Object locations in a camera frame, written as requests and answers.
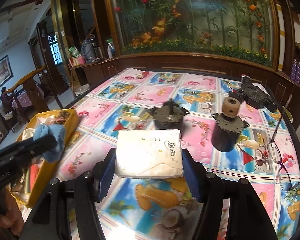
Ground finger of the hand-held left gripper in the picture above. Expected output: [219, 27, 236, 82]
[9, 151, 43, 171]
[0, 134, 58, 165]

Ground black motor with wooden spool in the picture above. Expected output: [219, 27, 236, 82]
[211, 97, 250, 152]

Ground blue cloth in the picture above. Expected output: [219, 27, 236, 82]
[34, 124, 67, 163]

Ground table with purple cloth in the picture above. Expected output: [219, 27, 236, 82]
[11, 92, 25, 108]

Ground pink cups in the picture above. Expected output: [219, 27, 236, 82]
[69, 55, 86, 67]

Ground wooden chair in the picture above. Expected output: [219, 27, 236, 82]
[9, 65, 63, 133]

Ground glass flower display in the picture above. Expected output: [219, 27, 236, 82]
[107, 0, 278, 67]

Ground framed wall painting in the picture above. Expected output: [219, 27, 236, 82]
[0, 54, 13, 94]

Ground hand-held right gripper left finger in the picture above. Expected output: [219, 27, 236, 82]
[19, 148, 117, 240]

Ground grey thermos jug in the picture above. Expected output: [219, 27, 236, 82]
[80, 37, 97, 63]

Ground black metal gear housing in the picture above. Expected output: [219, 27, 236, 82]
[227, 74, 282, 113]

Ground black motor with shaft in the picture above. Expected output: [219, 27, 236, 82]
[150, 98, 189, 130]

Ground white crumpled cloth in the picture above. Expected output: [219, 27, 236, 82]
[21, 127, 42, 143]

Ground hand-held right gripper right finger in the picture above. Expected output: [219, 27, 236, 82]
[181, 149, 278, 240]

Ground white tissue pack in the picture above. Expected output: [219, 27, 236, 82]
[115, 129, 184, 179]

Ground brown fabric bundle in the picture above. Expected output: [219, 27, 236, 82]
[54, 110, 74, 124]

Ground yellow cardboard box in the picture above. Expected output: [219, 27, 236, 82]
[11, 108, 80, 208]

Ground white bucket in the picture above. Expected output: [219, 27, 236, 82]
[75, 84, 90, 97]

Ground purple framed eyeglasses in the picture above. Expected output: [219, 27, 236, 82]
[266, 94, 300, 192]

